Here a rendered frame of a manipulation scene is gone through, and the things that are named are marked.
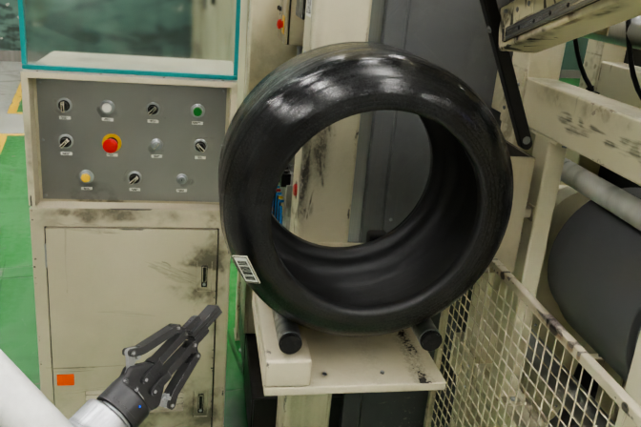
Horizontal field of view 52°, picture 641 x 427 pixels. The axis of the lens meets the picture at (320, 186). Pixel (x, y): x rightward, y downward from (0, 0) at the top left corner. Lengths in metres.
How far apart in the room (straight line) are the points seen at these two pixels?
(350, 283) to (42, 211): 0.90
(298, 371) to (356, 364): 0.16
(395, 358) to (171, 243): 0.79
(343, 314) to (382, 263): 0.30
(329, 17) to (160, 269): 0.91
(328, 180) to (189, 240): 0.55
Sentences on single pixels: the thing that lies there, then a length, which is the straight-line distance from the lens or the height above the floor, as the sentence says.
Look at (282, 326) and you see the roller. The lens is 1.30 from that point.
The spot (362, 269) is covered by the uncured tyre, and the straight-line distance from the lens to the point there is 1.52.
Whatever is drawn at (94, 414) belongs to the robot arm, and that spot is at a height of 0.95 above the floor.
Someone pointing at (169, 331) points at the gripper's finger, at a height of 1.01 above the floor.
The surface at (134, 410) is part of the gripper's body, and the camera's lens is 1.06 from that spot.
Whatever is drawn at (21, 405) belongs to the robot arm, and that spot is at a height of 1.09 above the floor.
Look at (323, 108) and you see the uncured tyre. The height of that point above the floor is 1.36.
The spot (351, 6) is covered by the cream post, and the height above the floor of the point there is 1.51.
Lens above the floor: 1.58
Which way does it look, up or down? 18 degrees down
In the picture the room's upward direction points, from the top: 5 degrees clockwise
